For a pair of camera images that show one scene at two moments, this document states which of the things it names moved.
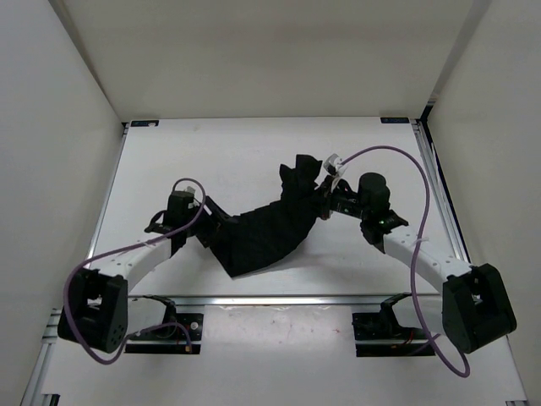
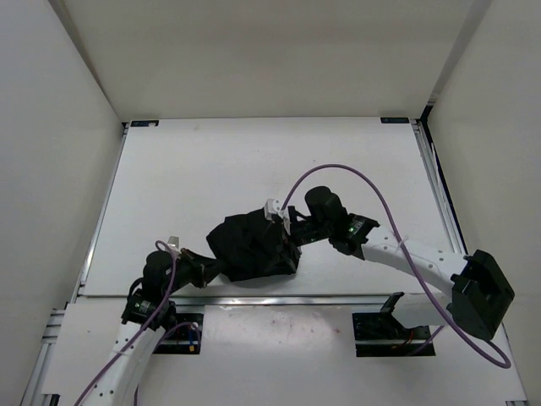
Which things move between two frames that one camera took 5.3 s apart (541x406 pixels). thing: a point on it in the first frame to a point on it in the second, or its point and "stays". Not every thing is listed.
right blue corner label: [395, 120] stays
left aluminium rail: [38, 392] stays
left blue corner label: [146, 123] stays
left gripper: [218, 215] to [199, 264]
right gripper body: [347, 203] to [308, 230]
